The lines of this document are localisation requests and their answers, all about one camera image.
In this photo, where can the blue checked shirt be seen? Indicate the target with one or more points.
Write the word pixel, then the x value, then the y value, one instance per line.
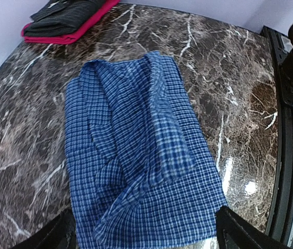
pixel 140 171

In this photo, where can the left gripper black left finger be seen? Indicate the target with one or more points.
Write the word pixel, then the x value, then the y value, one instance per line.
pixel 58 233

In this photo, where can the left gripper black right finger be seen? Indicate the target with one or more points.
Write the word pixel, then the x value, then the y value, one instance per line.
pixel 234 232

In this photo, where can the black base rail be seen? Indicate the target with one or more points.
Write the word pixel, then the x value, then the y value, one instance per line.
pixel 280 221

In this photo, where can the red folded garment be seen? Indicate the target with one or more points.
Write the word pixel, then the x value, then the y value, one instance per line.
pixel 73 37

